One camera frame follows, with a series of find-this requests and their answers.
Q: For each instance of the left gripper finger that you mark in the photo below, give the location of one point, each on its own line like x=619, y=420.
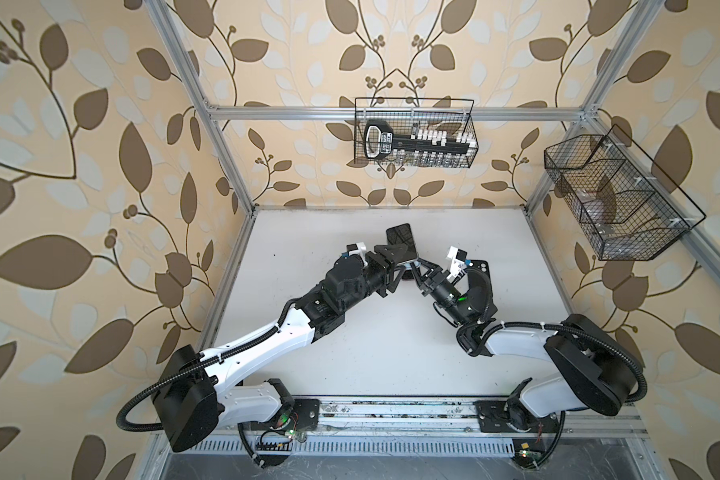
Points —
x=401, y=271
x=393, y=251

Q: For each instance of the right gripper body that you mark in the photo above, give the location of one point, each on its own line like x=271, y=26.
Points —
x=439, y=289

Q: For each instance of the wire basket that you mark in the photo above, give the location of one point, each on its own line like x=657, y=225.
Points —
x=628, y=207
x=452, y=115

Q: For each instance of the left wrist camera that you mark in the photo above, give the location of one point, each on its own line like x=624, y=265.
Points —
x=358, y=248

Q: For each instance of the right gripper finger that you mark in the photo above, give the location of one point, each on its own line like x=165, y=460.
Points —
x=419, y=277
x=426, y=266

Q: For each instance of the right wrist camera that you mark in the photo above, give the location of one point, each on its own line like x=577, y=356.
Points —
x=456, y=259

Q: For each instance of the black tool in basket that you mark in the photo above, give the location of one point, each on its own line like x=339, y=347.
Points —
x=379, y=141

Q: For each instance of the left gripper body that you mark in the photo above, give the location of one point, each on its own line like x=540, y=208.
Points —
x=376, y=272

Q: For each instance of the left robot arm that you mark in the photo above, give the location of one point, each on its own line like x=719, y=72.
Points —
x=200, y=391

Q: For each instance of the phone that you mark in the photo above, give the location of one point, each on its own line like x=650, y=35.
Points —
x=412, y=264

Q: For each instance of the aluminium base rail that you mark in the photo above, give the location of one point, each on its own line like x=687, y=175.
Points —
x=425, y=415

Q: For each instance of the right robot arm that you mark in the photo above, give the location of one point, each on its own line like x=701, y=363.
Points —
x=589, y=370

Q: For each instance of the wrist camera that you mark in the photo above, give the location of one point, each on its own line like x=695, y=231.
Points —
x=456, y=259
x=358, y=248

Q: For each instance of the back wire basket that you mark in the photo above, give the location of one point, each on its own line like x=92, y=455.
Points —
x=452, y=115

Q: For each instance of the black phone case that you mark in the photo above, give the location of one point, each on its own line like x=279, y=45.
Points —
x=480, y=277

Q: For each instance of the light blue phone case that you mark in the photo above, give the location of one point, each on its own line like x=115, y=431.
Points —
x=402, y=234

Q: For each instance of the right wire basket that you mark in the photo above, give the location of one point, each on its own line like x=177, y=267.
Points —
x=628, y=207

